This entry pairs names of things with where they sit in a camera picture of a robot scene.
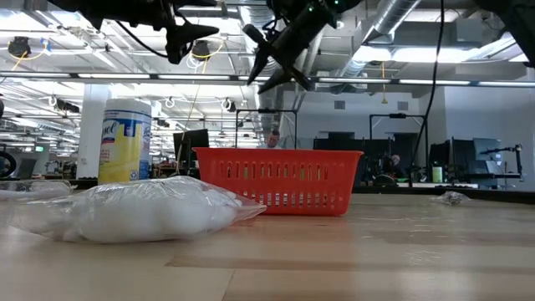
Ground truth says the person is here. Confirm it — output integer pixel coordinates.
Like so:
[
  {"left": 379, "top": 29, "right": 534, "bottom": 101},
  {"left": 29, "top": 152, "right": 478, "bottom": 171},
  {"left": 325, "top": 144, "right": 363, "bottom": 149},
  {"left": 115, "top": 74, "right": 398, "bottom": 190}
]
[
  {"left": 386, "top": 153, "right": 405, "bottom": 179},
  {"left": 265, "top": 129, "right": 283, "bottom": 151}
]

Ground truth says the silver ventilation duct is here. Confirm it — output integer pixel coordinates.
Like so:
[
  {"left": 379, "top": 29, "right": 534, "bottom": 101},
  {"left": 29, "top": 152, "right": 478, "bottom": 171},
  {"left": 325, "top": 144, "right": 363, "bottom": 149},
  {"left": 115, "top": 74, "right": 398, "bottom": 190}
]
[
  {"left": 329, "top": 0, "right": 422, "bottom": 91},
  {"left": 238, "top": 0, "right": 290, "bottom": 141}
]

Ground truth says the black robot station frame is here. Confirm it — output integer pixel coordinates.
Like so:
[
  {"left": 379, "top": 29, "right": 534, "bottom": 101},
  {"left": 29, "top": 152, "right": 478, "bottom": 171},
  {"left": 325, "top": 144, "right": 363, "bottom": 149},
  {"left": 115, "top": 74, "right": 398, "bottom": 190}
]
[
  {"left": 234, "top": 108, "right": 299, "bottom": 150},
  {"left": 369, "top": 112, "right": 431, "bottom": 168}
]

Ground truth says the black monitor back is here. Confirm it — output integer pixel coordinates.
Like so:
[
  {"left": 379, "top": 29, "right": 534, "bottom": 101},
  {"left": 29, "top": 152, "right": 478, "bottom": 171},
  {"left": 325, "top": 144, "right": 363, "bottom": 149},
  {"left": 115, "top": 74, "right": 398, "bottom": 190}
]
[{"left": 428, "top": 139, "right": 476, "bottom": 181}]

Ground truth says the black ceiling cord reel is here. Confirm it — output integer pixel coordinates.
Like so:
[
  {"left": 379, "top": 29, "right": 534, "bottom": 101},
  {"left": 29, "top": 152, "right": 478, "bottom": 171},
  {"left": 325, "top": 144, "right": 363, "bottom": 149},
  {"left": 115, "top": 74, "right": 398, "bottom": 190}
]
[
  {"left": 190, "top": 39, "right": 212, "bottom": 62},
  {"left": 7, "top": 35, "right": 33, "bottom": 59}
]

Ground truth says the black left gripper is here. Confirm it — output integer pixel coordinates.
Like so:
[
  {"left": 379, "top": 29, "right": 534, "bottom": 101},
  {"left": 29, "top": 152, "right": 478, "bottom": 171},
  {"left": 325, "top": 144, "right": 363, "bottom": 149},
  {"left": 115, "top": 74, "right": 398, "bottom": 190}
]
[{"left": 158, "top": 0, "right": 221, "bottom": 64}]

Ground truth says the long linear light bar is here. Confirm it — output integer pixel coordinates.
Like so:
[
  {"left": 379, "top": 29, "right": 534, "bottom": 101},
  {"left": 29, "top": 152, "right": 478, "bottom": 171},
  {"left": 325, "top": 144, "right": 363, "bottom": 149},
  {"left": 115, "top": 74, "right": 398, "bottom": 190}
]
[{"left": 0, "top": 70, "right": 535, "bottom": 89}]

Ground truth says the grey computer monitor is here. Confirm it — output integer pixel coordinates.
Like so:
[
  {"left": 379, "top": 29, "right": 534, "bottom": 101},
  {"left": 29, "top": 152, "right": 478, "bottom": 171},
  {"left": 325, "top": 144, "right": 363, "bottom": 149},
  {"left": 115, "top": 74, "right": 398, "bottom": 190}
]
[{"left": 472, "top": 137, "right": 503, "bottom": 176}]

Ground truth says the red plastic slotted basket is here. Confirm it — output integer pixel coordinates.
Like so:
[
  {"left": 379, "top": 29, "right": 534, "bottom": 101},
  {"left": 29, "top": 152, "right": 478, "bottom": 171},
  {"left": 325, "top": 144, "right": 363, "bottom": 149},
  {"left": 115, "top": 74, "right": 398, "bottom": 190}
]
[{"left": 192, "top": 146, "right": 364, "bottom": 217}]

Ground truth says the rectangular ceiling light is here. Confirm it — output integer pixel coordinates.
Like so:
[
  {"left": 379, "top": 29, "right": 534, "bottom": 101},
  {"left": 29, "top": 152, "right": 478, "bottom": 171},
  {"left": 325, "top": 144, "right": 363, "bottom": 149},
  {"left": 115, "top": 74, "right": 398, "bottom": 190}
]
[{"left": 353, "top": 43, "right": 488, "bottom": 64}]

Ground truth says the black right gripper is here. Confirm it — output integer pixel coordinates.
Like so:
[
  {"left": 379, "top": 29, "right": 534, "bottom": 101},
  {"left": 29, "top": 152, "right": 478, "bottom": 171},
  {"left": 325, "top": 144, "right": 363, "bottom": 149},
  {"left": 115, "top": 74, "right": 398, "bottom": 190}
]
[{"left": 243, "top": 12, "right": 335, "bottom": 95}]

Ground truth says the yellow disinfecting wipes canister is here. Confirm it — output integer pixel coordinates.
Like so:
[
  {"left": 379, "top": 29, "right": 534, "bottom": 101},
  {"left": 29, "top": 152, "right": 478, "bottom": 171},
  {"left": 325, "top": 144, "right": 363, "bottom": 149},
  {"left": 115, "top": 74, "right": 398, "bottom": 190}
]
[{"left": 98, "top": 98, "right": 153, "bottom": 185}]

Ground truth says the black computer monitor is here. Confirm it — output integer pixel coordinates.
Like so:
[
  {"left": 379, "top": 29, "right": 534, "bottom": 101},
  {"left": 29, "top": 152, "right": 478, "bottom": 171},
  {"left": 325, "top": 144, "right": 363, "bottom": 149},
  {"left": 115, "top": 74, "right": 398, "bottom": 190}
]
[{"left": 172, "top": 128, "right": 210, "bottom": 168}]

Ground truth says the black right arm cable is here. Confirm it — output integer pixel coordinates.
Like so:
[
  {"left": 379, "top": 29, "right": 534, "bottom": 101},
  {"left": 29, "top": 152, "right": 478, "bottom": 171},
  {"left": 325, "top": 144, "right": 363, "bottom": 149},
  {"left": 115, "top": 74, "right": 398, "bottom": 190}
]
[{"left": 409, "top": 0, "right": 446, "bottom": 187}]

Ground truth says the white vanity pack bag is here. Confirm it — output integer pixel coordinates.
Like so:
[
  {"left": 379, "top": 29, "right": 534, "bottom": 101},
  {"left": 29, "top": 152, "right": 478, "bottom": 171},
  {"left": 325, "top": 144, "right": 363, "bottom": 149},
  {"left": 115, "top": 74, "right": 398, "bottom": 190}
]
[
  {"left": 8, "top": 175, "right": 268, "bottom": 244},
  {"left": 0, "top": 179, "right": 73, "bottom": 202}
]

